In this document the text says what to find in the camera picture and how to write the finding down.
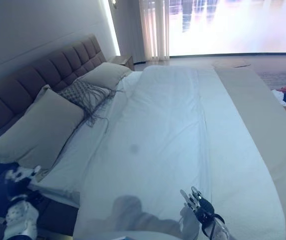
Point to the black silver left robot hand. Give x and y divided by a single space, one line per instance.
18 183

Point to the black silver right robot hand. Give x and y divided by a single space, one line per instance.
203 208

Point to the white duvet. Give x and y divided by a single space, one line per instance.
170 137

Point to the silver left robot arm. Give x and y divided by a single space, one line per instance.
20 217

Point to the large beige pillow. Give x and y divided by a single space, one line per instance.
37 130

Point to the grey tufted headboard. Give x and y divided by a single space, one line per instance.
20 95

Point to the grey patterned fringed cushion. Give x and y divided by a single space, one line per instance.
80 92

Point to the white crumpled garment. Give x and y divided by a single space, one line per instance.
278 96

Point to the small beige pillow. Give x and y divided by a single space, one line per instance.
105 75

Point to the grey floor rug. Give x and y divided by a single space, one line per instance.
283 80

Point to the light wooden nightstand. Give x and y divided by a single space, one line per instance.
122 62

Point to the sheer beige curtain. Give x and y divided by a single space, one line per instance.
155 30

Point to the white wall light strip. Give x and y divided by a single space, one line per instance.
111 27

